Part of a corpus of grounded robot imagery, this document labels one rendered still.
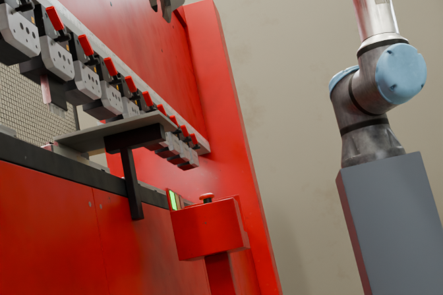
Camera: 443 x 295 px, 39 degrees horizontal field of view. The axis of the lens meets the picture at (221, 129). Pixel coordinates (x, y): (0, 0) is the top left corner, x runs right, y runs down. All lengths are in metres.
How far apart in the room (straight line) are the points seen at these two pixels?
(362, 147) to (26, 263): 0.80
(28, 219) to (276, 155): 4.36
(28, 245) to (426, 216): 0.83
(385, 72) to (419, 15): 4.36
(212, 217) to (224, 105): 2.28
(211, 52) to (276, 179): 1.71
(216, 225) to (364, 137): 0.41
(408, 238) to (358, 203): 0.12
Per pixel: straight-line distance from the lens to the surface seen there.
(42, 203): 1.07
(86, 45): 1.78
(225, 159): 3.70
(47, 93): 1.62
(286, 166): 5.26
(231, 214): 1.52
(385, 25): 1.44
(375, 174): 1.42
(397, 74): 1.37
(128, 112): 2.12
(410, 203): 1.42
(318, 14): 5.63
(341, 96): 1.49
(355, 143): 1.46
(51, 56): 1.59
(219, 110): 3.77
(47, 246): 1.06
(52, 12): 1.60
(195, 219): 1.53
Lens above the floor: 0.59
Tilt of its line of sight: 14 degrees up
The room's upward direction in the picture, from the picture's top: 12 degrees counter-clockwise
